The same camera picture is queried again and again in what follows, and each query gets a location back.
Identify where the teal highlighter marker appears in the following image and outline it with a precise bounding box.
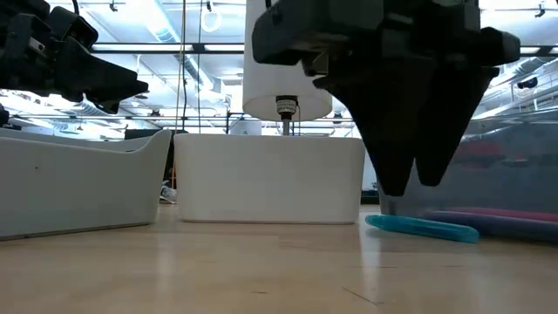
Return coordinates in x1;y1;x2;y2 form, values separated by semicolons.
364;213;480;245

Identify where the light grey plastic bin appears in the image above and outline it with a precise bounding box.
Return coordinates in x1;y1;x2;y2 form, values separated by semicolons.
0;128;174;242

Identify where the black hanging cable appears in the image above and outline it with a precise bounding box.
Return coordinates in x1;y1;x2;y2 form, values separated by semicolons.
174;0;189;132

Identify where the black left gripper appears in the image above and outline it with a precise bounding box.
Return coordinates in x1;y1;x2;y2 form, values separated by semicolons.
0;12;149;115

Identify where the white hanging ring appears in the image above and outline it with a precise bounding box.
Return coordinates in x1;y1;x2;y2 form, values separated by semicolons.
200;7;222;34

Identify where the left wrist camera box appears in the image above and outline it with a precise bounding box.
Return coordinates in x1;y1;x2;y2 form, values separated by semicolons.
47;4;99;50

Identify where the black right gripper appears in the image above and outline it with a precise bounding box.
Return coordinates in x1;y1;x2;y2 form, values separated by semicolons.
251;0;522;198

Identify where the white plastic bin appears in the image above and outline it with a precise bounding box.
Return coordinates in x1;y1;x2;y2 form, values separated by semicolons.
173;133;366;225

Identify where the person's shoe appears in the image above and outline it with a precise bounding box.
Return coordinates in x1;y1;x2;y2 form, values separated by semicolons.
159;181;178;205

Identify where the white hanging cylinder lamp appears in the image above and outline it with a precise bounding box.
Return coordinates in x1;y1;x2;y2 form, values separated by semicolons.
242;0;334;137

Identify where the dark grey translucent bin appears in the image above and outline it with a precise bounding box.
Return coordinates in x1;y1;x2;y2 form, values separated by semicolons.
371;111;558;243

